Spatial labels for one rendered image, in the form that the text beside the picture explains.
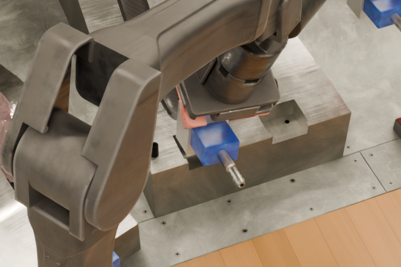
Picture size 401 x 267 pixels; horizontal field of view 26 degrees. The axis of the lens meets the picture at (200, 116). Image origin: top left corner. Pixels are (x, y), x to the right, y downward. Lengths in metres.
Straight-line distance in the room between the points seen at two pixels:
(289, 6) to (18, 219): 0.43
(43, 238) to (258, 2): 0.26
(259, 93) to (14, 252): 0.33
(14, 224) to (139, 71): 0.46
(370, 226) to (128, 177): 0.52
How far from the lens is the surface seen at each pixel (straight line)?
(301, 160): 1.11
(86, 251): 0.67
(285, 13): 0.78
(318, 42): 1.29
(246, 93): 0.89
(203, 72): 0.89
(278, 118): 1.10
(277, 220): 1.08
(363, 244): 1.07
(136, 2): 1.18
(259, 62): 0.83
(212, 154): 0.97
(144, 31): 0.64
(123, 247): 1.02
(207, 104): 0.90
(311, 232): 1.07
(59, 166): 0.62
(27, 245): 1.01
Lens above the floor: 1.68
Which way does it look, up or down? 49 degrees down
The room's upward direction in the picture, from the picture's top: straight up
